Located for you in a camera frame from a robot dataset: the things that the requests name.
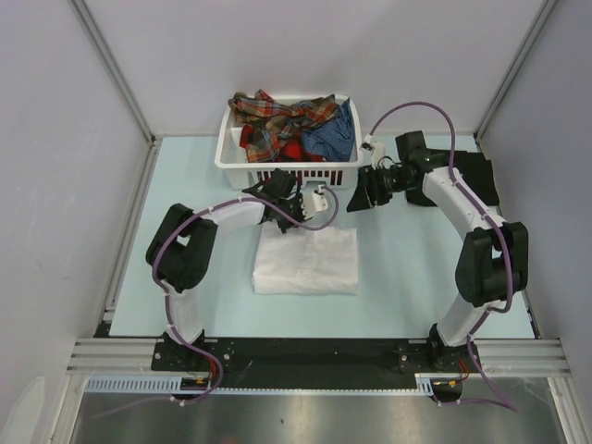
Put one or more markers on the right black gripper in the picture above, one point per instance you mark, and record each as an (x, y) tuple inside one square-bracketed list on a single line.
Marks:
[(368, 193)]

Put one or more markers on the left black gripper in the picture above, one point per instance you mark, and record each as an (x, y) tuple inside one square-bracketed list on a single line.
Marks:
[(297, 200)]

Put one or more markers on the white long sleeve shirt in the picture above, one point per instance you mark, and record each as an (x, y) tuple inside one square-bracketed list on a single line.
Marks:
[(304, 262)]

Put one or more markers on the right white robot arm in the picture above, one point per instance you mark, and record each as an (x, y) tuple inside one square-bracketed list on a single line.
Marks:
[(493, 263)]

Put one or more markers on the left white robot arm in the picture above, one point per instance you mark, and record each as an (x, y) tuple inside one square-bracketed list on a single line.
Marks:
[(182, 247)]

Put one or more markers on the blue checked shirt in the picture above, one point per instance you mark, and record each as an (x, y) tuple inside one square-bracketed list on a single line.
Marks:
[(333, 141)]

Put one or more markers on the red black plaid shirt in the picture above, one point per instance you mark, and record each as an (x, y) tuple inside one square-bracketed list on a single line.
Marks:
[(291, 152)]

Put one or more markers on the brown plaid shirt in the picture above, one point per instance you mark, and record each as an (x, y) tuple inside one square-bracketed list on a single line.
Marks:
[(265, 119)]

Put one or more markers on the folded black shirt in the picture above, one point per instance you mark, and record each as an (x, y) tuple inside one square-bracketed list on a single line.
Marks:
[(476, 171)]

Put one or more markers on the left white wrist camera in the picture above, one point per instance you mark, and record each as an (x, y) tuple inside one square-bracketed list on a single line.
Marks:
[(314, 202)]

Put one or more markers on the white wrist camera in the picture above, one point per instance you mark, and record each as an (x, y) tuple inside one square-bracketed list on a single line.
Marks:
[(314, 202), (375, 148)]

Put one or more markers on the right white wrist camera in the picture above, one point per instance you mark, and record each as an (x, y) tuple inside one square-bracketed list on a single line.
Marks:
[(375, 148)]

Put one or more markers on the white slotted cable duct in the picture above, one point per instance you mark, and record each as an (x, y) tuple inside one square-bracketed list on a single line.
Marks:
[(172, 385)]

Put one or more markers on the aluminium frame rail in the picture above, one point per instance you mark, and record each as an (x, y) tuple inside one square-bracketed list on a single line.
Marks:
[(111, 356)]

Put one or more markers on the left aluminium corner post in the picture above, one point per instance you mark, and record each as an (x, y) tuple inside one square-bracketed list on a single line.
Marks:
[(102, 48)]

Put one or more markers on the aluminium corner post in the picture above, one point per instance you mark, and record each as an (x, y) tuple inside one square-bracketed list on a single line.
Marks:
[(511, 74), (102, 48)]

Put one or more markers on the right aluminium corner post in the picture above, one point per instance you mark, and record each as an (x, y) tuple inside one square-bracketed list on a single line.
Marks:
[(511, 74)]

